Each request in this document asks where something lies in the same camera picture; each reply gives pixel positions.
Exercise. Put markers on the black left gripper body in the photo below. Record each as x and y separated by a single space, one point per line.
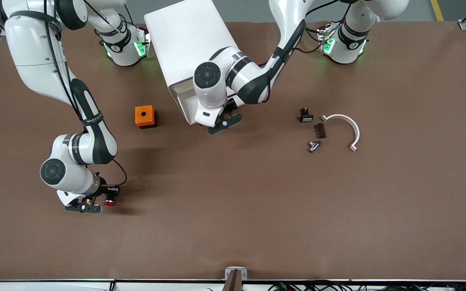
230 106

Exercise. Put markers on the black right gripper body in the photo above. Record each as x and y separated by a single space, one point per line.
104 190

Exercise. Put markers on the red cap push button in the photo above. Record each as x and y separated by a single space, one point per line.
110 202

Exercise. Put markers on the white drawer holding red button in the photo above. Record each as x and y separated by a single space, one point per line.
182 87

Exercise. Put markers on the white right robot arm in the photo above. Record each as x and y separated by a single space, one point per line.
34 48

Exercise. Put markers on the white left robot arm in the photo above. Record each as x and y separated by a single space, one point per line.
212 95

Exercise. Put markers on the lowest white drawer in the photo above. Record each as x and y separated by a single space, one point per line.
189 114

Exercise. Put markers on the empty white drawer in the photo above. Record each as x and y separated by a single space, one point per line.
186 106

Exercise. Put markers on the white drawer holding green button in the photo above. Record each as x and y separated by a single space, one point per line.
184 97

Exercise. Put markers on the black button white cap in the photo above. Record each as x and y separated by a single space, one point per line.
306 117

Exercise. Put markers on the white drawer cabinet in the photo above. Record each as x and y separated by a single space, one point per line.
176 36

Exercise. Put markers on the brown terminal block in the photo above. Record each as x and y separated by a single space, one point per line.
321 130

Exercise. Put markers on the brown table mat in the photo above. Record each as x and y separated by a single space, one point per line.
233 202

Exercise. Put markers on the white curved plastic arc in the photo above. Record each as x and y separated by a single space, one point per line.
356 133

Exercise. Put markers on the orange button enclosure box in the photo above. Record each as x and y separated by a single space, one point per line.
144 114

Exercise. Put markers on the silver metal switch part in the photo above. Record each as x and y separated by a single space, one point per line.
314 146

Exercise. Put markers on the white table edge rail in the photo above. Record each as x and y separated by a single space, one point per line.
168 286

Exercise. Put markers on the gray front camera mount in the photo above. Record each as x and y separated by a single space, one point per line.
228 273

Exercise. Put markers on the aluminium corner bracket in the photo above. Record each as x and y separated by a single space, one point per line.
465 25

